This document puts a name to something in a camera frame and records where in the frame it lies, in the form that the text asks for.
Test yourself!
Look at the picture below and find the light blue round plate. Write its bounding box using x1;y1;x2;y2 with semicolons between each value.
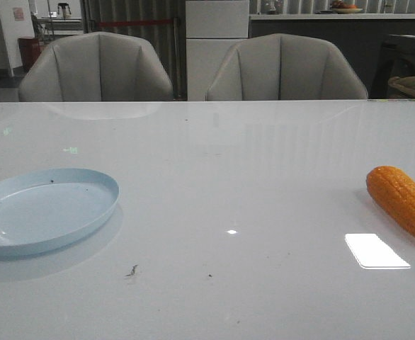
0;169;120;257

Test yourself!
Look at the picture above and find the orange plastic corn cob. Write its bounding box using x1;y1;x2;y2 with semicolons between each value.
366;166;415;237

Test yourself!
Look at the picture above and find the right grey upholstered chair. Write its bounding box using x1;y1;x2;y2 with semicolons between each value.
205;33;368;101

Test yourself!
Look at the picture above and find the grey upholstered chair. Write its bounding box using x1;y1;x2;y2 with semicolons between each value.
205;33;368;101
18;32;174;102

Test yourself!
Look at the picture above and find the white cabinet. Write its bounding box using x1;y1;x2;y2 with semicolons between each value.
186;1;249;101

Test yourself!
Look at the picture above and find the left grey upholstered chair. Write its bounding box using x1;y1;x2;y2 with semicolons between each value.
18;32;174;102

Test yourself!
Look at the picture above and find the red barrier belt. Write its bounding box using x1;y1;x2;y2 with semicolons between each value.
98;18;174;28

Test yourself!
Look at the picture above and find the grey counter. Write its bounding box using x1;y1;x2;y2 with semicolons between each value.
249;13;415;93

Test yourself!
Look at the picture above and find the fruit bowl on counter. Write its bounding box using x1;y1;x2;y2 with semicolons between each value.
330;1;363;14

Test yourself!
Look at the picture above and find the red bin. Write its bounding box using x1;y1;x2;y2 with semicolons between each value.
18;37;40;72

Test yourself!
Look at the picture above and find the dark side table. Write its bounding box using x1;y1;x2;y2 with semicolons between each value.
370;35;415;98

